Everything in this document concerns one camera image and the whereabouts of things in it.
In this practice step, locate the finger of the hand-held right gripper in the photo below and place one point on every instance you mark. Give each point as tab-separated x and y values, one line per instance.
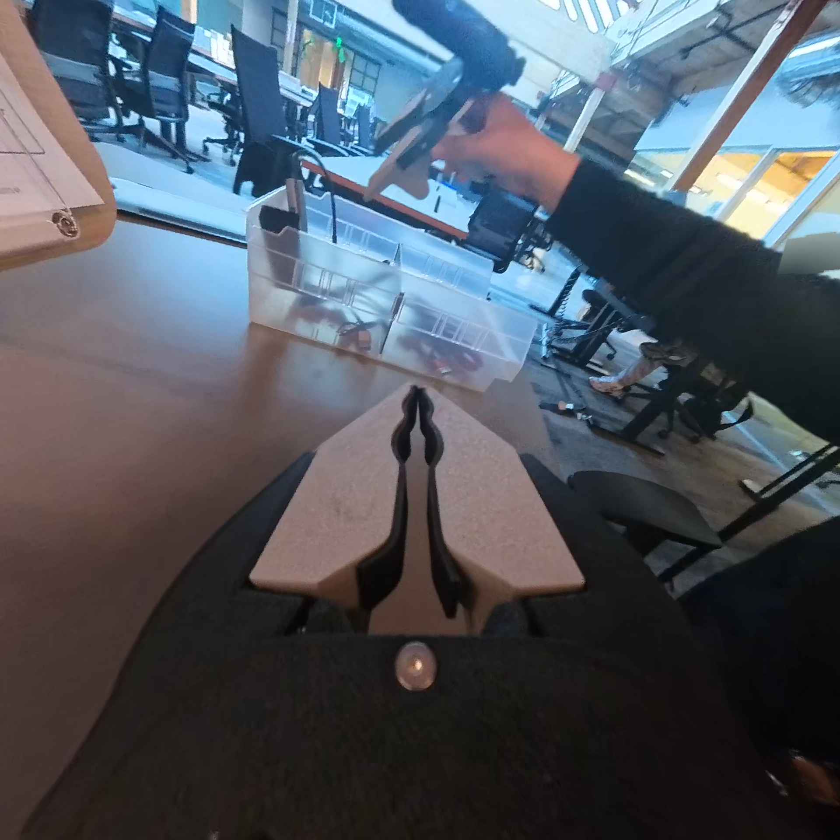
433	92
403	170

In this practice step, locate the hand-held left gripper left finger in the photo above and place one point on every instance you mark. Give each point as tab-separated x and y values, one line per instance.
328	512

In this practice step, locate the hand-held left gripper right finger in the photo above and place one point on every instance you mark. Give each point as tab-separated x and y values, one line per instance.
505	512

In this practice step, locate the dark grey usb hub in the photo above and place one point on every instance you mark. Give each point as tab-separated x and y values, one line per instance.
295	200

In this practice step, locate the person's right forearm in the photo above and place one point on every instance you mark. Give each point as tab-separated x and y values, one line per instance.
689	282

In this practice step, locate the person's right hand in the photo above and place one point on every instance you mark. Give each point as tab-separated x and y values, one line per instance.
512	144

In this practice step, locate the white desk orange edge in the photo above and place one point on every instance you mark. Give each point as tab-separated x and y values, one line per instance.
394	197

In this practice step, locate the black office chair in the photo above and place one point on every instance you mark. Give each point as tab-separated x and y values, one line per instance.
328	111
72	39
167	59
259	92

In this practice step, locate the black bin divider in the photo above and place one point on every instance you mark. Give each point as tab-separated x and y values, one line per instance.
279	226

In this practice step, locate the white stand base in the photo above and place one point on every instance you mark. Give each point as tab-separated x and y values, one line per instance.
170	207

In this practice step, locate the printed instruction sheet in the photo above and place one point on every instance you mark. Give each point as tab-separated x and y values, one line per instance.
26	164

